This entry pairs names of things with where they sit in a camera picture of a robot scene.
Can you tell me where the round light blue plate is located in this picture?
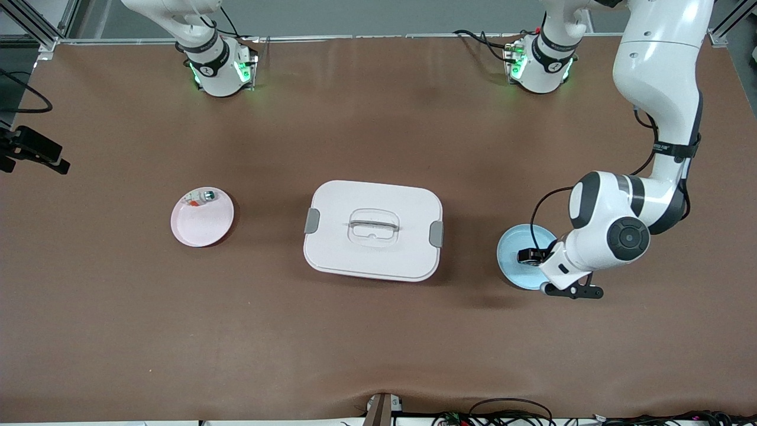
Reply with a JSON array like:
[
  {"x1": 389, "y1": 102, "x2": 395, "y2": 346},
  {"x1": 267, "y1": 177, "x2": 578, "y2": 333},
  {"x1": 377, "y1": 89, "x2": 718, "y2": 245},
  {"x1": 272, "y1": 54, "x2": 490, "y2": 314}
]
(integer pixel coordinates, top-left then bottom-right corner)
[{"x1": 496, "y1": 223, "x2": 565, "y2": 291}]

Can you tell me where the white lidded storage box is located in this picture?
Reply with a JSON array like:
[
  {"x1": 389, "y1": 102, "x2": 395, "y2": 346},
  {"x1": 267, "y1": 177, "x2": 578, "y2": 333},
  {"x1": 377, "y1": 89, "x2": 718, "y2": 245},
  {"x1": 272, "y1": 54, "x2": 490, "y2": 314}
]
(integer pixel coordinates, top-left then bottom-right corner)
[{"x1": 303, "y1": 180, "x2": 444, "y2": 283}]

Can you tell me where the brown table cover sheet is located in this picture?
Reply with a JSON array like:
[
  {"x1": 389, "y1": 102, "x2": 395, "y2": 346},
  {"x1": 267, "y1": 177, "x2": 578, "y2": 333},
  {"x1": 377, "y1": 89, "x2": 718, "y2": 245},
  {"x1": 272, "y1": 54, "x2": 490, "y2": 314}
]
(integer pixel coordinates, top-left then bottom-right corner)
[{"x1": 0, "y1": 34, "x2": 757, "y2": 424}]

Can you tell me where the round pink plate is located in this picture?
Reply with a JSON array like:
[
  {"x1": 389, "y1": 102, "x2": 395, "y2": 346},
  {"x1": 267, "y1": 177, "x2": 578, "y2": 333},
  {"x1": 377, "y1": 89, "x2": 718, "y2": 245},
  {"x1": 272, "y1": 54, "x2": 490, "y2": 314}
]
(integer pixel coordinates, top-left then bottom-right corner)
[{"x1": 170, "y1": 187, "x2": 235, "y2": 248}]

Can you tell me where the black looped cable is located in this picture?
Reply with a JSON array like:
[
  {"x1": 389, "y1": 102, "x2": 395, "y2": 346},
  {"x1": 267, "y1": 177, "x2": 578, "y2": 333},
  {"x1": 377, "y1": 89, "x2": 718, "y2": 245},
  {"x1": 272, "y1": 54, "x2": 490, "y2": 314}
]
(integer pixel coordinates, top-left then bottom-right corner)
[{"x1": 468, "y1": 398, "x2": 555, "y2": 426}]

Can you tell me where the metal mount post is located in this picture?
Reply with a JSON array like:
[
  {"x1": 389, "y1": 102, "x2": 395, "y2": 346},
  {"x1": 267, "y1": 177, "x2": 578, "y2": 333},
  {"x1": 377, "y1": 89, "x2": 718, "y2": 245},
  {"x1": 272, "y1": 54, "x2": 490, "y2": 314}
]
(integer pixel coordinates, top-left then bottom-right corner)
[{"x1": 362, "y1": 393, "x2": 404, "y2": 426}]

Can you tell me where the tangled cable bundle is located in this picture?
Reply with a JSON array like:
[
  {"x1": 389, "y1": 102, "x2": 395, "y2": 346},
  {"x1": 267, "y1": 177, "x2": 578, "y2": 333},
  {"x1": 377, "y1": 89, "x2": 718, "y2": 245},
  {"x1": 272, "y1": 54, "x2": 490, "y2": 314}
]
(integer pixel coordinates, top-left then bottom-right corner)
[{"x1": 432, "y1": 410, "x2": 757, "y2": 426}]

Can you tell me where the black left arm base cable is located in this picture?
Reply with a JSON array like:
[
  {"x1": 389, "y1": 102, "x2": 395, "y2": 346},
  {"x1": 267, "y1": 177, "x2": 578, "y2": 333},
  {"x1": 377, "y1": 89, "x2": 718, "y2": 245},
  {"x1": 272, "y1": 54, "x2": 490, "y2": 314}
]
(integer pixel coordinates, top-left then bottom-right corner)
[{"x1": 452, "y1": 28, "x2": 516, "y2": 63}]

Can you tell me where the black arm base cable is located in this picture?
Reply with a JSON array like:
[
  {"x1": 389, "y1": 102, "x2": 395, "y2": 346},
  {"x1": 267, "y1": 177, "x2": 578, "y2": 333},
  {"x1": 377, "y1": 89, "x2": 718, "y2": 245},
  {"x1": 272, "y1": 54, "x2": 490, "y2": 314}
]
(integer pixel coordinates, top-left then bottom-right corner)
[
  {"x1": 219, "y1": 5, "x2": 261, "y2": 46},
  {"x1": 452, "y1": 28, "x2": 516, "y2": 63}
]

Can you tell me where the black right arm base cable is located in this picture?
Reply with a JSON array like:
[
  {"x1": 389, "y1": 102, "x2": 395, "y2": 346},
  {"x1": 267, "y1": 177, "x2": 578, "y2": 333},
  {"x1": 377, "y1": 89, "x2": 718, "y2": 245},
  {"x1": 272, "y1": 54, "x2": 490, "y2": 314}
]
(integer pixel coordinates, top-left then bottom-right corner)
[{"x1": 219, "y1": 5, "x2": 261, "y2": 46}]

